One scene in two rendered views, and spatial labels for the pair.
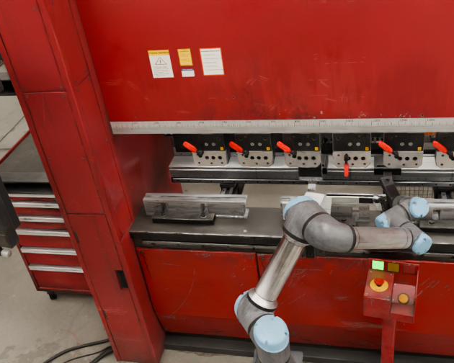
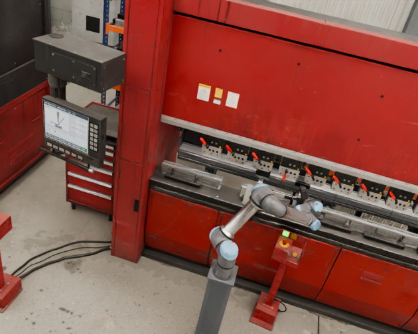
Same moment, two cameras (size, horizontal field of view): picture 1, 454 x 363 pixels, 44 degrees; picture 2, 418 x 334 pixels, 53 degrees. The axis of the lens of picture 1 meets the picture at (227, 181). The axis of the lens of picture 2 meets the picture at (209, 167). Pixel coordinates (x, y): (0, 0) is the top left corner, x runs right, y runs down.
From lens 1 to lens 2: 0.86 m
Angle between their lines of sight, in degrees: 7
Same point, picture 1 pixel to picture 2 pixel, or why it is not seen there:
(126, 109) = (174, 110)
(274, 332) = (231, 249)
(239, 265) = (207, 215)
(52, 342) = (70, 234)
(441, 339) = (304, 285)
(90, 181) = (142, 144)
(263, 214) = (228, 190)
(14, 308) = (46, 208)
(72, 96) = (153, 95)
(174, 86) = (206, 106)
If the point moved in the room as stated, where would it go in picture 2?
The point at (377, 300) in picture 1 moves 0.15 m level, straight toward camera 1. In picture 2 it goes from (281, 251) to (278, 265)
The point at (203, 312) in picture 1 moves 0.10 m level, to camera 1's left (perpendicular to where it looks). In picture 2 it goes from (174, 238) to (162, 237)
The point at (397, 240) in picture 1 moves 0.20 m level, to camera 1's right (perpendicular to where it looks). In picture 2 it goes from (304, 219) to (334, 222)
